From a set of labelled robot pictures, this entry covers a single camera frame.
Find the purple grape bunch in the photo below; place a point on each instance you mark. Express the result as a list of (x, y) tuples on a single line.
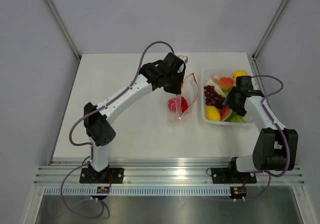
[(212, 97)]

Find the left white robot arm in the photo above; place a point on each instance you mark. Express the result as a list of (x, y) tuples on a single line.
[(99, 118)]

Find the red yellow peach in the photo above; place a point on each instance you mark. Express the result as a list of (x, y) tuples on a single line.
[(226, 83)]

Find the yellow lemon front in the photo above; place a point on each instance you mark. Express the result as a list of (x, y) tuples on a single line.
[(212, 113)]

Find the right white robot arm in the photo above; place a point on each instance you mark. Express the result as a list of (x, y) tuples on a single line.
[(276, 147)]

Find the aluminium mounting rail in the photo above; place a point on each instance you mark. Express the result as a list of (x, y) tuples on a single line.
[(138, 171)]

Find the white slotted cable duct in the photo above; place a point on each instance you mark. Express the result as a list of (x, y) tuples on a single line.
[(212, 191)]

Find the red tomato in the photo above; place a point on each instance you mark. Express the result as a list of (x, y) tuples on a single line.
[(174, 104)]

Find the white plastic basket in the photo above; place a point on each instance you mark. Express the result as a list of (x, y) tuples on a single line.
[(206, 74)]

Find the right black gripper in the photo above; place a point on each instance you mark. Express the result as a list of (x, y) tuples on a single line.
[(228, 101)]

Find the white garlic bulb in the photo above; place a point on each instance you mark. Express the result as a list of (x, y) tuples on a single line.
[(216, 78)]

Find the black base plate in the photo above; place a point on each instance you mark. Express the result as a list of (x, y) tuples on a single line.
[(226, 176), (107, 176)]

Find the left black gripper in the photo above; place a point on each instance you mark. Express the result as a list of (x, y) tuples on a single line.
[(176, 90)]

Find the yellow orange top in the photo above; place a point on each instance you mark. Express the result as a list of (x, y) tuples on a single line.
[(238, 73)]

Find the green onion stalk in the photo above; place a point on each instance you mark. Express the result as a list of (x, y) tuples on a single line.
[(235, 117)]

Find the clear zip top bag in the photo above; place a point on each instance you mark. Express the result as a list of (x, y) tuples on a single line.
[(190, 91)]

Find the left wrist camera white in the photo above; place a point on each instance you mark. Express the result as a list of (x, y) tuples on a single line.
[(184, 58)]

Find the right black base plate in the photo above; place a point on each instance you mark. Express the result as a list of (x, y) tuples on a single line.
[(226, 176)]

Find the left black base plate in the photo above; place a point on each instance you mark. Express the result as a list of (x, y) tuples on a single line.
[(107, 176)]

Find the watermelon slice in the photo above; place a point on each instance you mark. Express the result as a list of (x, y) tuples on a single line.
[(226, 114)]

